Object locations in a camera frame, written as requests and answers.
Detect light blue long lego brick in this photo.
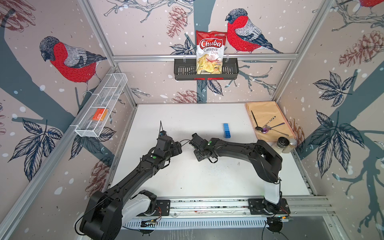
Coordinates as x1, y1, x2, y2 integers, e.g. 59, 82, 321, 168
223, 123, 231, 139

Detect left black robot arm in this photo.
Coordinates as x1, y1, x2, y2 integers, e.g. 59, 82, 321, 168
75, 135, 182, 240

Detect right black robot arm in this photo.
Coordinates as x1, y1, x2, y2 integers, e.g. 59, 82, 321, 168
190, 133, 283, 215

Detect black spoon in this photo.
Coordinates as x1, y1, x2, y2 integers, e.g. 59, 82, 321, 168
251, 111, 263, 132

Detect purple spoon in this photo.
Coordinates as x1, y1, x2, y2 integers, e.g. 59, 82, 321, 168
261, 123, 285, 134

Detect silver spoon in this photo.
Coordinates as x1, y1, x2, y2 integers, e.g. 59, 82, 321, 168
267, 126, 290, 137

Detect yellow cloth mat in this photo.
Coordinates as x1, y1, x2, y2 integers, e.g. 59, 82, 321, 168
245, 101, 296, 143

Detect orange block in basket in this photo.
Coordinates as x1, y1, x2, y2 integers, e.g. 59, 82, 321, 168
92, 108, 109, 122

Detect black lid shaker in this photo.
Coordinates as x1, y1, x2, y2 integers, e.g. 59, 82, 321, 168
276, 137, 290, 149

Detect silver lid shaker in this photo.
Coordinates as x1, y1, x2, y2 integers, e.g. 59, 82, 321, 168
282, 138, 298, 154

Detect chuba cassava chips bag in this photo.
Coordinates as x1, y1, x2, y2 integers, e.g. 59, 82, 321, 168
196, 31, 227, 74

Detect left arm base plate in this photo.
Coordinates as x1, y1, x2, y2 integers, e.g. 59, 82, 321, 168
144, 200, 171, 217

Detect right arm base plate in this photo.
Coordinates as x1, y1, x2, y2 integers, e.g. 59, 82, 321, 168
248, 198, 291, 216

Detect spoon with patterned handle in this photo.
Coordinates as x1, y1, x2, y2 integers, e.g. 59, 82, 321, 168
263, 116, 276, 128

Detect black wall basket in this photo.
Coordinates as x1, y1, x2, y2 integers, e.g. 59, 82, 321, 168
174, 58, 239, 81

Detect white wire basket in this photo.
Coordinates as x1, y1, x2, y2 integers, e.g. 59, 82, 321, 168
75, 73, 128, 138

